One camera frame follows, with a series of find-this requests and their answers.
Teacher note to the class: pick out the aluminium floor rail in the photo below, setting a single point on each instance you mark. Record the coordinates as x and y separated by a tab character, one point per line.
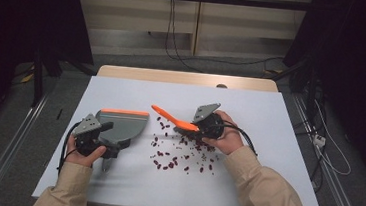
331	183
9	148

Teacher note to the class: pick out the person's right hand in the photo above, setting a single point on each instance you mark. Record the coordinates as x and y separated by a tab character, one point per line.
229	139

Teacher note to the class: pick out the group of red beans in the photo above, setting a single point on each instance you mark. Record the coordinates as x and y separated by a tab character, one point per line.
179	159

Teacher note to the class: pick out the grey dustpan with orange edge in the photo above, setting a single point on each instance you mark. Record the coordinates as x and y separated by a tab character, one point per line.
123	126

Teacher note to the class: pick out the beige wooden shelf unit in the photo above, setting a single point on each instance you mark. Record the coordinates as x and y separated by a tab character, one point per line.
191	26

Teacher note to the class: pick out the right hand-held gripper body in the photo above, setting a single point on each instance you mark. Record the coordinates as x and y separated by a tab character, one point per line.
211	124

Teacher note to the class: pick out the white table cover board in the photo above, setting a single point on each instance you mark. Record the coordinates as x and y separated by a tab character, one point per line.
170	189

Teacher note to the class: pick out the person's left hand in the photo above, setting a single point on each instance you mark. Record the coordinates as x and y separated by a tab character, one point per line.
82	156

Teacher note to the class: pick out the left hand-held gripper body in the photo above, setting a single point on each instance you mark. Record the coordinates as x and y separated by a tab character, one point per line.
89	136

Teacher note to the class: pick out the black curtain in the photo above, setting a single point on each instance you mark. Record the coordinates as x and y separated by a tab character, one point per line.
24	19
358	64

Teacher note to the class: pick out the orange brush with grey bristles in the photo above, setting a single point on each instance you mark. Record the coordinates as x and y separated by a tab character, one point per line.
176	119

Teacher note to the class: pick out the black metal stand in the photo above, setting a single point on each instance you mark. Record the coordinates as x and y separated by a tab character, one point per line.
39	77

